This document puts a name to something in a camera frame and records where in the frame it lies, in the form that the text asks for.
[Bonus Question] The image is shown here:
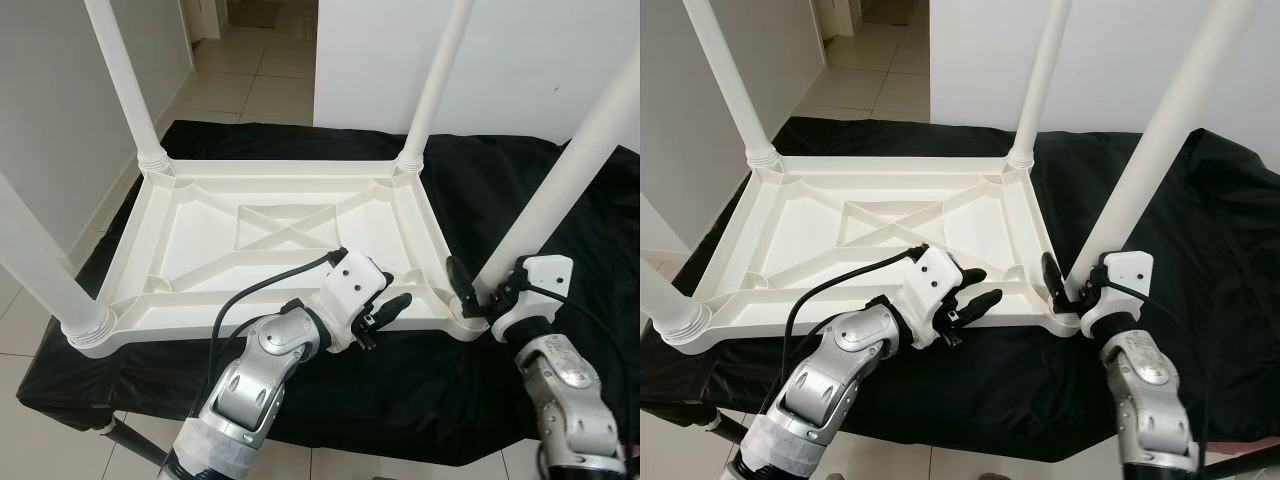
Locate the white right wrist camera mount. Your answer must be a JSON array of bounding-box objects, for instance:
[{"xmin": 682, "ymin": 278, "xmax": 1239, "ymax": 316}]
[
  {"xmin": 1078, "ymin": 250, "xmax": 1154, "ymax": 339},
  {"xmin": 490, "ymin": 255, "xmax": 574, "ymax": 341}
]

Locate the black metal folding table leg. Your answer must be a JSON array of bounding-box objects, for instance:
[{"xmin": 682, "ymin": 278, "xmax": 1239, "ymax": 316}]
[
  {"xmin": 100, "ymin": 415, "xmax": 171, "ymax": 469},
  {"xmin": 690, "ymin": 405, "xmax": 751, "ymax": 446}
]

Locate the black metal bar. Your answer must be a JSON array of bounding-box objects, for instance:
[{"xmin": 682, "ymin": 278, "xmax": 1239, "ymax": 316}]
[{"xmin": 1200, "ymin": 445, "xmax": 1280, "ymax": 471}]

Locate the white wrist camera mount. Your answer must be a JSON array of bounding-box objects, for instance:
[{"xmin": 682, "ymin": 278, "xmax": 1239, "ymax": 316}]
[
  {"xmin": 900, "ymin": 247, "xmax": 966, "ymax": 349},
  {"xmin": 1078, "ymin": 250, "xmax": 1154, "ymax": 339},
  {"xmin": 490, "ymin": 255, "xmax": 574, "ymax": 341},
  {"xmin": 320, "ymin": 250, "xmax": 393, "ymax": 353}
]

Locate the white plastic children table top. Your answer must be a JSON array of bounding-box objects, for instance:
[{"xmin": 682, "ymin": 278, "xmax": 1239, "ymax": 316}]
[
  {"xmin": 690, "ymin": 152, "xmax": 1081, "ymax": 353},
  {"xmin": 65, "ymin": 155, "xmax": 491, "ymax": 359}
]

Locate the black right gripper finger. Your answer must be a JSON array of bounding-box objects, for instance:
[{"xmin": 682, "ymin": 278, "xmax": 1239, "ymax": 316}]
[
  {"xmin": 1042, "ymin": 252, "xmax": 1069, "ymax": 306},
  {"xmin": 446, "ymin": 256, "xmax": 481, "ymax": 316}
]

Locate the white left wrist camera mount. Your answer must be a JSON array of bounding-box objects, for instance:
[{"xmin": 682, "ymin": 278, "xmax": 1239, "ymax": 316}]
[
  {"xmin": 900, "ymin": 247, "xmax": 966, "ymax": 349},
  {"xmin": 320, "ymin": 250, "xmax": 393, "ymax": 353}
]

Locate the black cloth table cover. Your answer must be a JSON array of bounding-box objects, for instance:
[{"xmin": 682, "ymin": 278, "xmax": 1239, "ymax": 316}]
[
  {"xmin": 18, "ymin": 120, "xmax": 641, "ymax": 466},
  {"xmin": 640, "ymin": 118, "xmax": 1280, "ymax": 463}
]

